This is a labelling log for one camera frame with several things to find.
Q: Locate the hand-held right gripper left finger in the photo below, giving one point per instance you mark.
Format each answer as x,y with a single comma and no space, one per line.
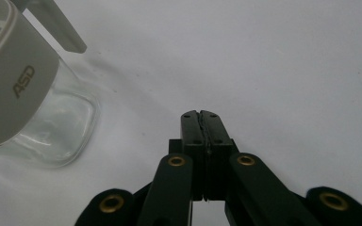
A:
192,132

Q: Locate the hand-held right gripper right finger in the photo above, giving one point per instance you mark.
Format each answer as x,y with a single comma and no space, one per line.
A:
217,135

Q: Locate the glass jar with beige collar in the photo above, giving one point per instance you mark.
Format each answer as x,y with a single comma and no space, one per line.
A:
19,94

